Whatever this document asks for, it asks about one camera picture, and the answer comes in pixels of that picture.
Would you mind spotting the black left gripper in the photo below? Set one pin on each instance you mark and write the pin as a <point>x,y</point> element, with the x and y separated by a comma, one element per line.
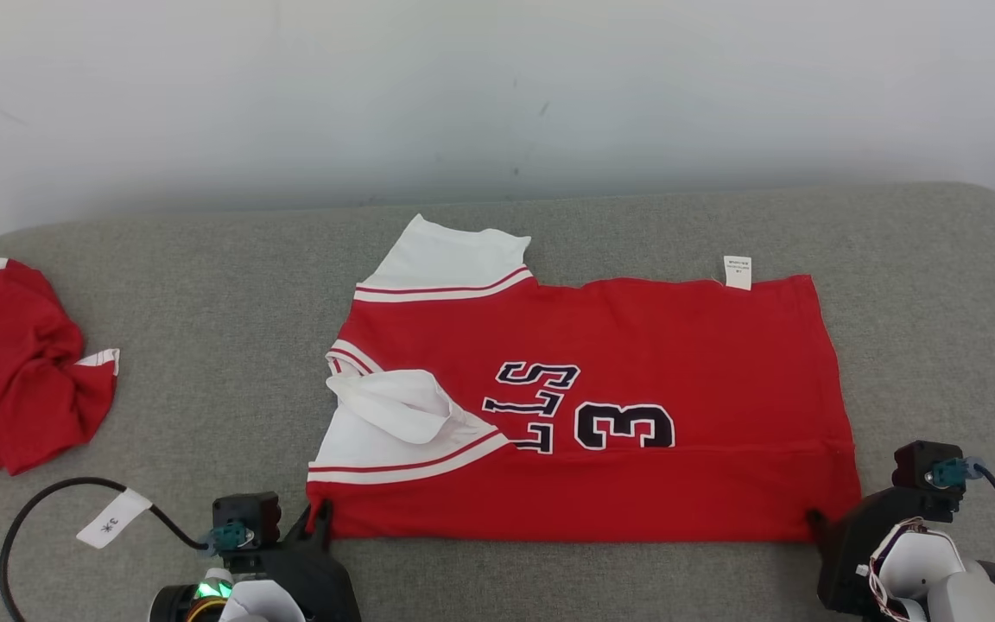
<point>325,579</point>

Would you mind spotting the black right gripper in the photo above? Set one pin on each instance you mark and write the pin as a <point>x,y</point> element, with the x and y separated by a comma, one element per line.
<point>847,553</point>

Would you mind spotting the red white number jersey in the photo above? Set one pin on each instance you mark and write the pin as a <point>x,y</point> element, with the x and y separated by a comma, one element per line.
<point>636,345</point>

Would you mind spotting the red garment with white trim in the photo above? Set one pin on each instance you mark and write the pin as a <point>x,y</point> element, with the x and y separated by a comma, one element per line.
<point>14,371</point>

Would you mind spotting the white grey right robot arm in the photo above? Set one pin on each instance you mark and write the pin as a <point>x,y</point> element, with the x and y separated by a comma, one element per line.
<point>921,561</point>

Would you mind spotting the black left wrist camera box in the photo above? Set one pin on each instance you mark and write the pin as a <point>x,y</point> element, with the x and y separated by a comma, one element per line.
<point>247,511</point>

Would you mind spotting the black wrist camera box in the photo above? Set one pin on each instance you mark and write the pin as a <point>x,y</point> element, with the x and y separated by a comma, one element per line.
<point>916,466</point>
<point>247,511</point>

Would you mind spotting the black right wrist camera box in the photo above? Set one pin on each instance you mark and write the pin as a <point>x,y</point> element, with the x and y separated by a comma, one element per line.
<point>916,466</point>

